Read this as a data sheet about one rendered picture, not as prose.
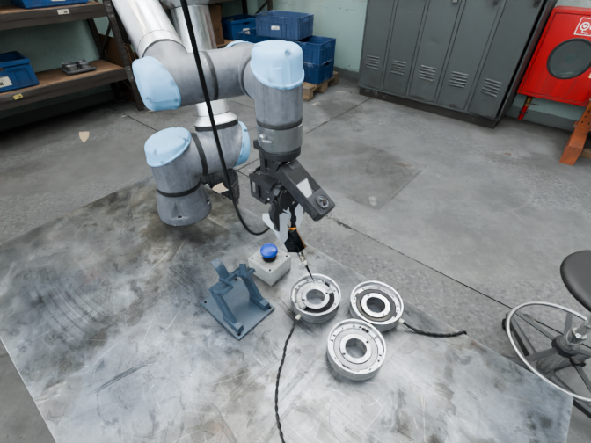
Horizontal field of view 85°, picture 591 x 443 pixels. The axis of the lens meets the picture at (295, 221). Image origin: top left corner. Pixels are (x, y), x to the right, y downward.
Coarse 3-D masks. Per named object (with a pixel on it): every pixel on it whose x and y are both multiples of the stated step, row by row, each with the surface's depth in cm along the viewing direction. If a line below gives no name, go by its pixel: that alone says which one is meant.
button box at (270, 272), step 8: (256, 256) 74; (280, 256) 74; (288, 256) 74; (256, 264) 73; (264, 264) 73; (272, 264) 73; (280, 264) 73; (288, 264) 76; (256, 272) 75; (264, 272) 72; (272, 272) 71; (280, 272) 74; (264, 280) 74; (272, 280) 73
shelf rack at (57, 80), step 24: (96, 0) 303; (0, 24) 248; (24, 24) 258; (120, 48) 317; (48, 72) 317; (96, 72) 317; (120, 72) 326; (0, 96) 267; (24, 96) 276; (48, 96) 289
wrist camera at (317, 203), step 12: (288, 168) 55; (300, 168) 57; (288, 180) 55; (300, 180) 55; (312, 180) 57; (300, 192) 54; (312, 192) 55; (324, 192) 56; (300, 204) 56; (312, 204) 54; (324, 204) 55; (312, 216) 55; (324, 216) 56
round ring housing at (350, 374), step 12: (336, 324) 61; (348, 324) 63; (360, 324) 63; (336, 336) 61; (348, 336) 61; (360, 336) 61; (372, 336) 61; (384, 348) 58; (336, 360) 56; (348, 360) 57; (360, 360) 57; (348, 372) 55; (360, 372) 55; (372, 372) 55
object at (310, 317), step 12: (312, 276) 71; (324, 276) 70; (312, 288) 69; (324, 288) 69; (336, 288) 69; (324, 300) 67; (336, 300) 67; (300, 312) 64; (324, 312) 65; (336, 312) 66
